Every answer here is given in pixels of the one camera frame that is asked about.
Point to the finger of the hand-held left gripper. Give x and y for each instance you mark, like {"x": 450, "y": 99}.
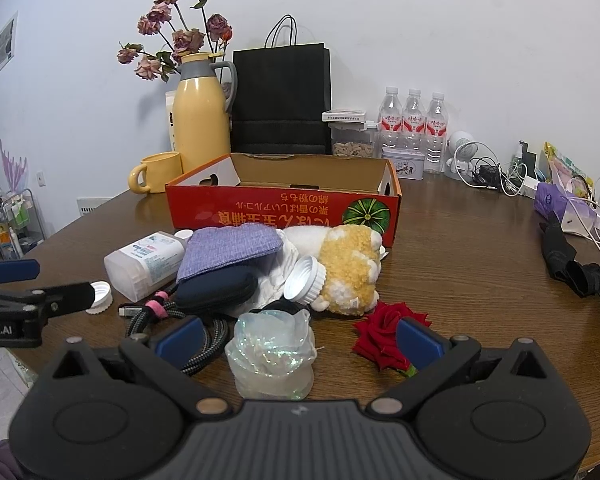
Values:
{"x": 65, "y": 296}
{"x": 15, "y": 270}

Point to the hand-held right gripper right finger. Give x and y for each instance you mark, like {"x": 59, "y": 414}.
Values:
{"x": 420, "y": 342}

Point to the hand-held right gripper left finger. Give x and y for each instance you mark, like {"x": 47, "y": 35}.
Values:
{"x": 182, "y": 341}

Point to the white ribbed bottle cap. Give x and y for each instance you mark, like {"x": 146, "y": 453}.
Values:
{"x": 101, "y": 296}

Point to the red rose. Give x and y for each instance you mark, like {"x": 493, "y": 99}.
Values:
{"x": 380, "y": 335}

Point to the navy zip case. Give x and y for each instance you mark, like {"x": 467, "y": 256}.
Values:
{"x": 215, "y": 287}

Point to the white plastic bottle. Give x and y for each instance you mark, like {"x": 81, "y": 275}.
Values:
{"x": 140, "y": 265}

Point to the iridescent plastic bag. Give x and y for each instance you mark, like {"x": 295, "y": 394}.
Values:
{"x": 270, "y": 355}

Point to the purple fabric pouch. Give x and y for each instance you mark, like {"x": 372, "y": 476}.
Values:
{"x": 225, "y": 250}

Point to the yellow white plush toy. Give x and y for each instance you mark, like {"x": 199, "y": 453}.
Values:
{"x": 350, "y": 260}

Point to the white cloth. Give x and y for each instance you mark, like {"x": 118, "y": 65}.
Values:
{"x": 280, "y": 272}

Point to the white lidded jar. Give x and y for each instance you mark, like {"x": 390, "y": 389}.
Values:
{"x": 302, "y": 280}

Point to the red cardboard box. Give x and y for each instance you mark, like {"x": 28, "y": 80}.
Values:
{"x": 260, "y": 210}

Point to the metal storage rack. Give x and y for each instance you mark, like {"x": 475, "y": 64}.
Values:
{"x": 30, "y": 200}

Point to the yellow mug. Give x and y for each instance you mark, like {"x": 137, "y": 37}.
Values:
{"x": 162, "y": 172}

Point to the white printed tin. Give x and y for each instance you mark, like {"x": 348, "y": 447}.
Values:
{"x": 405, "y": 165}

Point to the white power adapter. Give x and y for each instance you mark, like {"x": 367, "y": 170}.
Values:
{"x": 530, "y": 187}

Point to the purple plastic bag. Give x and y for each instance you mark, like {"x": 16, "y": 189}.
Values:
{"x": 555, "y": 200}

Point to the clear food container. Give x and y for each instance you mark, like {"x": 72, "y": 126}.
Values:
{"x": 352, "y": 147}

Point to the clear water bottle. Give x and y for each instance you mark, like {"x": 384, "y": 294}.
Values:
{"x": 391, "y": 115}
{"x": 436, "y": 130}
{"x": 414, "y": 115}

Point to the black phone stand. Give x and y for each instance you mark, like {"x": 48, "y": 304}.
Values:
{"x": 526, "y": 154}

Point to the yellow thermos jug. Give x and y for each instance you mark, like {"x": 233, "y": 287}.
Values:
{"x": 202, "y": 125}

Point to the colourful snack packet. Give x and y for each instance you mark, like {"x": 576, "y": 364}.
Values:
{"x": 562, "y": 165}

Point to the flat white card box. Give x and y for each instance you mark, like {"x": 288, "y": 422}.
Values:
{"x": 345, "y": 115}

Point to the black paper bag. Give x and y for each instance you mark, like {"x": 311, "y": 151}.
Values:
{"x": 280, "y": 90}

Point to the dried pink flower bouquet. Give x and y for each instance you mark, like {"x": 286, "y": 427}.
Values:
{"x": 187, "y": 40}

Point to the white wall socket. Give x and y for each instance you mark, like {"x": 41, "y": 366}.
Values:
{"x": 41, "y": 178}

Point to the purple coral wall sticker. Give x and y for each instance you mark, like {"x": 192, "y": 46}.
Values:
{"x": 12, "y": 167}

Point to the wall poster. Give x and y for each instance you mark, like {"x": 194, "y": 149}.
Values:
{"x": 6, "y": 42}

